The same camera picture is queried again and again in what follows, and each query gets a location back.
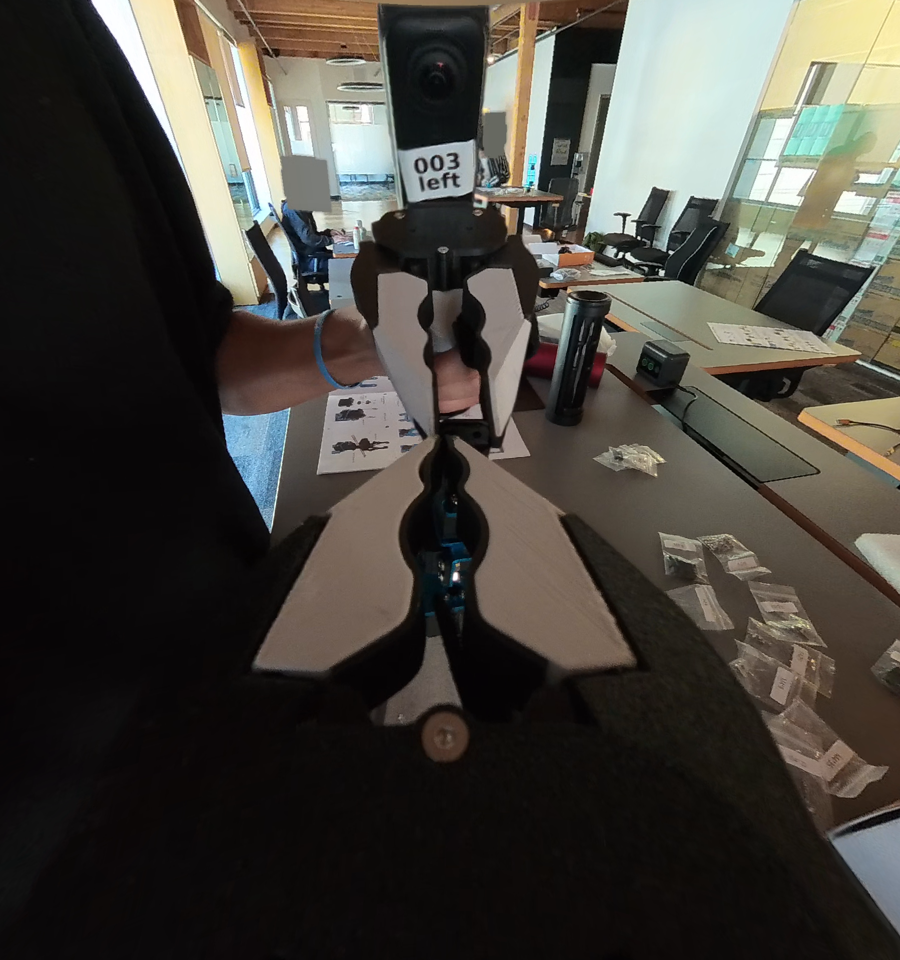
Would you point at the red tube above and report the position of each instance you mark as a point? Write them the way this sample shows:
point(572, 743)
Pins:
point(537, 365)

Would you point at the printed instruction sheet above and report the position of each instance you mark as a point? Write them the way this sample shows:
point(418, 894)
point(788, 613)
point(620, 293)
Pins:
point(352, 435)

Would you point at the white plastic bag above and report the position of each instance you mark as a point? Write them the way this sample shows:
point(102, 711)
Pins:
point(543, 323)

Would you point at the person's left forearm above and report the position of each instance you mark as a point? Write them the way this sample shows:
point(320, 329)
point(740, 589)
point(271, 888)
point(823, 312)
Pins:
point(262, 360)

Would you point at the small black box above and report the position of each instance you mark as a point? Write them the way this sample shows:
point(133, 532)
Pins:
point(662, 365)

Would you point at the dark grey desk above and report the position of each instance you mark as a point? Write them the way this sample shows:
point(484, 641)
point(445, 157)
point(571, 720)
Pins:
point(630, 525)

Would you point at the person's left hand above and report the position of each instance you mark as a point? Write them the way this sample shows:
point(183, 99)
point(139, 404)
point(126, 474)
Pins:
point(352, 348)

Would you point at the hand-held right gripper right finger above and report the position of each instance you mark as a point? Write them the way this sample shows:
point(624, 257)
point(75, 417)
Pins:
point(548, 585)

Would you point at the small clear parts bag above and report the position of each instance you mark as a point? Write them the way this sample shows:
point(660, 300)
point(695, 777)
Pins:
point(630, 459)

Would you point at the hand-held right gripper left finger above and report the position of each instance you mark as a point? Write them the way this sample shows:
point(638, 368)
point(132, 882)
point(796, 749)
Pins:
point(345, 585)

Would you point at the blue wristband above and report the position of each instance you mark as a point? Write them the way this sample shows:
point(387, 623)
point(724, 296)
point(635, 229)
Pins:
point(325, 353)

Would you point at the shelf of cardboard boxes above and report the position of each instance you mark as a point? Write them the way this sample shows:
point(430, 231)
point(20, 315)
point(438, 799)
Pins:
point(893, 270)

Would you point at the white foam packing piece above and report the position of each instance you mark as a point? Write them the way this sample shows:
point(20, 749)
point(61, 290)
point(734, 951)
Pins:
point(893, 563)

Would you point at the white parts box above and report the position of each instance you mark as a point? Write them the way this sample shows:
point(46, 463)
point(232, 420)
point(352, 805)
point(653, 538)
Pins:
point(893, 885)

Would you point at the pile of small parts bags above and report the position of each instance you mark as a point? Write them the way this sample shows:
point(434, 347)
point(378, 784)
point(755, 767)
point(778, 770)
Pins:
point(780, 660)

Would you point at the large window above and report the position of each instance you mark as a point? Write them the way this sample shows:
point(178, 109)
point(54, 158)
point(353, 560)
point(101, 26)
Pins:
point(135, 60)

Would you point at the brown wooden desk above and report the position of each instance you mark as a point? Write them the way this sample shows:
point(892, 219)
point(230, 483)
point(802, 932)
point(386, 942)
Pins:
point(878, 435)

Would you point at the black desk panel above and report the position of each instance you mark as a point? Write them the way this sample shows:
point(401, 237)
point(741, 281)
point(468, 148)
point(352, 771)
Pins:
point(743, 438)

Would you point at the wooden column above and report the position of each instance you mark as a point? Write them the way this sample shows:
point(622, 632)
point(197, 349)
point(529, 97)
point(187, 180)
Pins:
point(524, 90)

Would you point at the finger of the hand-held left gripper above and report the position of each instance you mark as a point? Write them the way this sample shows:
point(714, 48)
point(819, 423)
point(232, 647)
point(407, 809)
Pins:
point(507, 338)
point(402, 338)

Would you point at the cluttered office desk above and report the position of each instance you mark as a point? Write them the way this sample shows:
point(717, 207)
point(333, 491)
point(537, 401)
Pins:
point(585, 267)

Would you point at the blue toy robot arm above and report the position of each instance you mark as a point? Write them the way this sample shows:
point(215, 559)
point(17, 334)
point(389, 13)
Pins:
point(447, 563)

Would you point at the black cylindrical flask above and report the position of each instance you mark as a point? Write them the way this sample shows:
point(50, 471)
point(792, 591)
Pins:
point(578, 360)

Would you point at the beige office table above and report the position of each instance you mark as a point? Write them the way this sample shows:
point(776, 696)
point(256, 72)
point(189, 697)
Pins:
point(690, 308)

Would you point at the white paper sheet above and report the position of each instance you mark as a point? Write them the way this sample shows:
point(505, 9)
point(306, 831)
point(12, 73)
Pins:
point(773, 338)

